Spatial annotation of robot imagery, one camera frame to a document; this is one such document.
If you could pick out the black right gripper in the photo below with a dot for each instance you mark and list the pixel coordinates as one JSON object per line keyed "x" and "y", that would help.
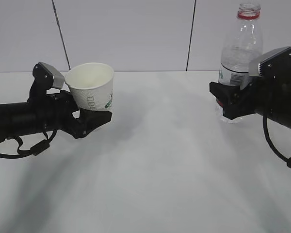
{"x": 238, "y": 102}

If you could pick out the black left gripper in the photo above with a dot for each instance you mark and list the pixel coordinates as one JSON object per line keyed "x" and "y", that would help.
{"x": 55, "y": 112}

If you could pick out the white paper cup green logo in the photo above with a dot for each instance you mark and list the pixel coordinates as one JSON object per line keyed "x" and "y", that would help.
{"x": 91, "y": 85}

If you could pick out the clear water bottle red label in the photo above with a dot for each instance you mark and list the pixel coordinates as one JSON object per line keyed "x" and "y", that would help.
{"x": 242, "y": 44}

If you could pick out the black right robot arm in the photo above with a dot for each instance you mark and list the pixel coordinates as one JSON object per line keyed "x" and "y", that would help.
{"x": 268, "y": 95}

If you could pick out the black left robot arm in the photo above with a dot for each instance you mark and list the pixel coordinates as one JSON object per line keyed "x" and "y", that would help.
{"x": 16, "y": 119}

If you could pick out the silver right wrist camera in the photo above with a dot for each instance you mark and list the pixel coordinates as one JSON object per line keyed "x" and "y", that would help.
{"x": 271, "y": 63}

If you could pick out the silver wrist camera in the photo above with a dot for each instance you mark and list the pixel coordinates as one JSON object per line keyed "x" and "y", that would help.
{"x": 48, "y": 76}
{"x": 271, "y": 63}

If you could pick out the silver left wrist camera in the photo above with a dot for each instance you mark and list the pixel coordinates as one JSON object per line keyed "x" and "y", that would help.
{"x": 48, "y": 76}

